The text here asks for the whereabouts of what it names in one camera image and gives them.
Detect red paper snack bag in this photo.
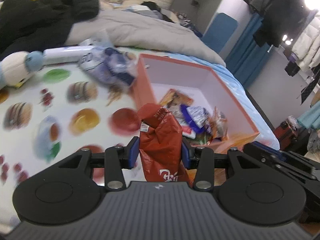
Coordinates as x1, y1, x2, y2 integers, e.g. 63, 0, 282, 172
138, 103, 190, 183

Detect clear bag brown snacks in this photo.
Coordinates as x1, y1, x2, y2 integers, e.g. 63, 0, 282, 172
209, 106, 228, 141

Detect red suitcase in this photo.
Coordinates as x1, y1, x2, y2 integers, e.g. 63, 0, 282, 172
273, 121, 299, 150

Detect blue silver snack packet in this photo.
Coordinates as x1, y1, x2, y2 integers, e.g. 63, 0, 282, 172
180, 105, 211, 134

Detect orange snack pack in box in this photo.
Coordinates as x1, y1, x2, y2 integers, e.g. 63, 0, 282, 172
159, 88, 194, 108

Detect fruit print tablecloth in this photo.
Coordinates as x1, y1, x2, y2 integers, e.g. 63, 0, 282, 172
1, 63, 139, 234

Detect pink cardboard box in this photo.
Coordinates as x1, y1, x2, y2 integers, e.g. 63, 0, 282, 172
132, 54, 259, 153

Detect blue white plastic bag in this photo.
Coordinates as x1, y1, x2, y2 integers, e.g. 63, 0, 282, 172
79, 30, 137, 91

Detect blue curtain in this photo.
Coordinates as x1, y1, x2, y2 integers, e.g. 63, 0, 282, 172
225, 13, 270, 89

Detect white tube roll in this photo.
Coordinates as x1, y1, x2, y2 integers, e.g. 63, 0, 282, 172
43, 46, 94, 65

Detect white hanging coat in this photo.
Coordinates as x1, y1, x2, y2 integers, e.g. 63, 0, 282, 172
291, 14, 320, 72

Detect grey quilt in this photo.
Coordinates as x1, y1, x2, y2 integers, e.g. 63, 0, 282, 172
65, 10, 226, 66

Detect blue white plush toy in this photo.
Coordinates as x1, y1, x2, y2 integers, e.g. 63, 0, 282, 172
0, 51, 43, 89

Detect hanging dark coat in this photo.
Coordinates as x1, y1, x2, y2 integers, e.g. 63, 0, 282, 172
253, 0, 310, 47

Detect black jacket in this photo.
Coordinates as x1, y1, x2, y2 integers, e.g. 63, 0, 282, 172
1, 0, 100, 59

